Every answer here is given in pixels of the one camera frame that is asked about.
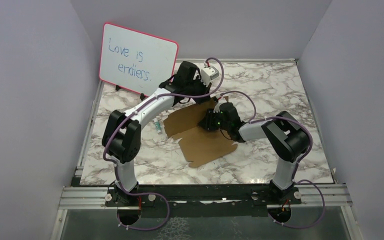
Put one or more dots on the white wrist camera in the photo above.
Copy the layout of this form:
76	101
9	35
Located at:
216	108
208	74

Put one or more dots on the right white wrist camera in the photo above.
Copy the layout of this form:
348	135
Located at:
216	108

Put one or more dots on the pink framed whiteboard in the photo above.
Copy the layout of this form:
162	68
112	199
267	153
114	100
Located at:
134	60

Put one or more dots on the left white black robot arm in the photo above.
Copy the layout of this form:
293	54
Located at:
122	135

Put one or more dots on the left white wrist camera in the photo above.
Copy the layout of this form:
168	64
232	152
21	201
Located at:
208	74

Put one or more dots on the green white marker pen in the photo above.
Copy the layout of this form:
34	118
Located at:
158	127

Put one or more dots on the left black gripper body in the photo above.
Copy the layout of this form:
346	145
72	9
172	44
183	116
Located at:
197	88

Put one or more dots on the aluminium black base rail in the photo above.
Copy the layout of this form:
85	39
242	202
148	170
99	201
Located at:
207	200

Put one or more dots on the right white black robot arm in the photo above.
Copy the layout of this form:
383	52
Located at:
290	140

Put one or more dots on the brown cardboard box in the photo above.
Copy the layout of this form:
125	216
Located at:
197	145

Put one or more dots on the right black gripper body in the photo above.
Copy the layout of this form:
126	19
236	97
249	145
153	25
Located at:
214	121

